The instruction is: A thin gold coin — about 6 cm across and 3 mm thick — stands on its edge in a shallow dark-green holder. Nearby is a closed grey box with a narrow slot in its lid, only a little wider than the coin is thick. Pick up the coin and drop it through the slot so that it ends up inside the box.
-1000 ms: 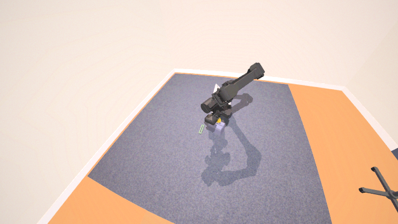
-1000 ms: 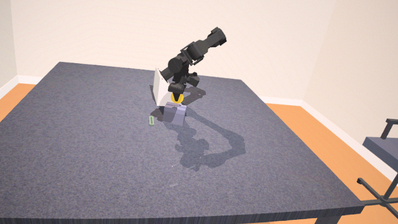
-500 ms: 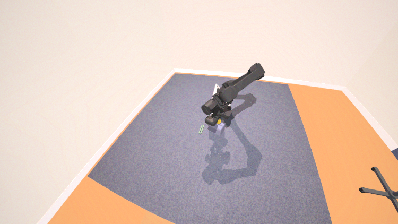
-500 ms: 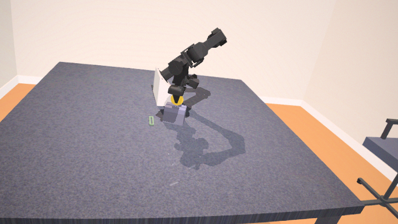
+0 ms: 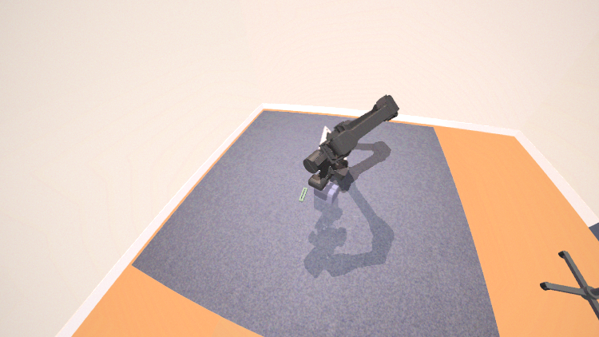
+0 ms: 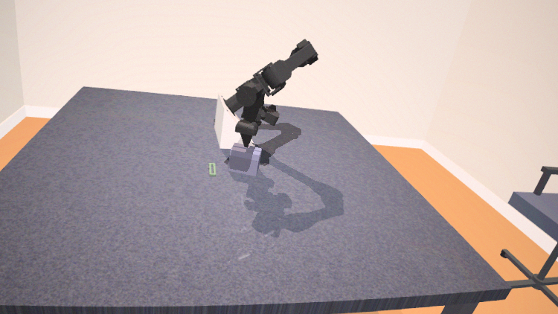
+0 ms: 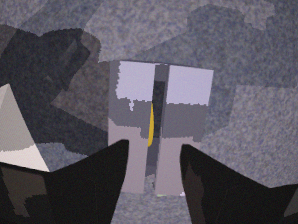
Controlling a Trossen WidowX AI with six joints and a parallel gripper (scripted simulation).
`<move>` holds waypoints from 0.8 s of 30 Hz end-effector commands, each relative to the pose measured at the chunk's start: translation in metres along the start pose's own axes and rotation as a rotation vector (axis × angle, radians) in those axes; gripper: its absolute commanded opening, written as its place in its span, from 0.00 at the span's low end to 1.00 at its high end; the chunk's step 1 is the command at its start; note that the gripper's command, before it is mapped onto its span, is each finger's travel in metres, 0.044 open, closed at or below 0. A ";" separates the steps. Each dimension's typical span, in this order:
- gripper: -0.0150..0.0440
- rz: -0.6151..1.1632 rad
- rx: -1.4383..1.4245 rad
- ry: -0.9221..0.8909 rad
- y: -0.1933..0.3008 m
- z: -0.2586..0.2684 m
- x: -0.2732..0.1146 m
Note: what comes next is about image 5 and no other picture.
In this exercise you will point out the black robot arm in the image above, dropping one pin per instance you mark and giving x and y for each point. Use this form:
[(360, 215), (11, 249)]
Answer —
[(346, 136)]

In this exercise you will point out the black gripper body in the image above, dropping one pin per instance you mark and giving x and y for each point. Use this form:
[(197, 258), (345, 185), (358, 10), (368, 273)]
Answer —
[(319, 182)]

